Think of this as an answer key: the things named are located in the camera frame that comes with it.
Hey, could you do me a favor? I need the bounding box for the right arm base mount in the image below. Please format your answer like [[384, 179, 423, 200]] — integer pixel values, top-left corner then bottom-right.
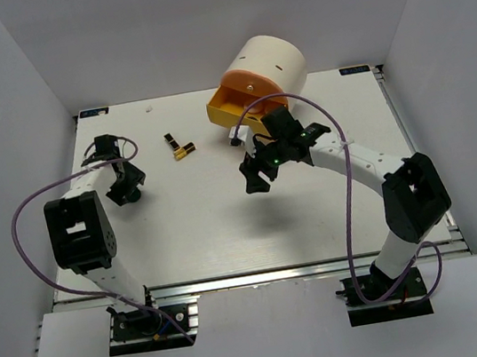
[[336, 266, 433, 327]]

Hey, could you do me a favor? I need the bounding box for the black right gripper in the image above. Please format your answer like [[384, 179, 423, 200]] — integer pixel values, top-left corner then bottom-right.
[[235, 131, 294, 196]]

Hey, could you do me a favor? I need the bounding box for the peach round powder puff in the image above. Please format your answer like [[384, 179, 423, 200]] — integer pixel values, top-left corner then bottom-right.
[[247, 101, 265, 115]]

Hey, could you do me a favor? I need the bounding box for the blue corner label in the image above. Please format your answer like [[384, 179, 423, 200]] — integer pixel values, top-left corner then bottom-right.
[[338, 65, 370, 75], [78, 107, 109, 119]]

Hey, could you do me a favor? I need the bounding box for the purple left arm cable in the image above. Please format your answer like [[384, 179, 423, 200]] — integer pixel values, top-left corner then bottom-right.
[[0, 129, 198, 357]]

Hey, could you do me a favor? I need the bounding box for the blue left corner label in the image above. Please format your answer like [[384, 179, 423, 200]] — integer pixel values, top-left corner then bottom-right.
[[78, 107, 109, 119]]

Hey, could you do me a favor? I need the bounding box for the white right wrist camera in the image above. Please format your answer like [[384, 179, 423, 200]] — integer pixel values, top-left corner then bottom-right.
[[228, 125, 257, 157]]

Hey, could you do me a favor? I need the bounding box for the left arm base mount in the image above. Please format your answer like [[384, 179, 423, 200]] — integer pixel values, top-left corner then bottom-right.
[[107, 302, 198, 357]]

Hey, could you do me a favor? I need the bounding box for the yellow drawer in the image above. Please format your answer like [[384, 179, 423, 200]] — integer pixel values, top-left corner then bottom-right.
[[206, 86, 295, 136]]

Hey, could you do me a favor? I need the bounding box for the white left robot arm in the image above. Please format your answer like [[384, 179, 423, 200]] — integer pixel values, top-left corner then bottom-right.
[[44, 134, 162, 335]]

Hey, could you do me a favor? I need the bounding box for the blue right corner label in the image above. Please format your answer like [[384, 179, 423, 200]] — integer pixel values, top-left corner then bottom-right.
[[338, 65, 370, 75]]

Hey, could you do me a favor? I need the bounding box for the orange top drawer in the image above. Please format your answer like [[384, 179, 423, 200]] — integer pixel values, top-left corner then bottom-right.
[[220, 69, 282, 107]]

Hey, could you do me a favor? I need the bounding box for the cream cylindrical drawer organizer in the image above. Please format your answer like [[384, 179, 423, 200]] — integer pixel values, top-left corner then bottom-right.
[[223, 35, 308, 94]]

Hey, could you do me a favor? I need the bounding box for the gold lipstick tube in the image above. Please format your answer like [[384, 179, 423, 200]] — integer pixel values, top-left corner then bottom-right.
[[174, 142, 196, 161]]

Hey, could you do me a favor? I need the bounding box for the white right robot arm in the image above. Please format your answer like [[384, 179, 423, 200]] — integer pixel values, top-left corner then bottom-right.
[[229, 107, 451, 299]]

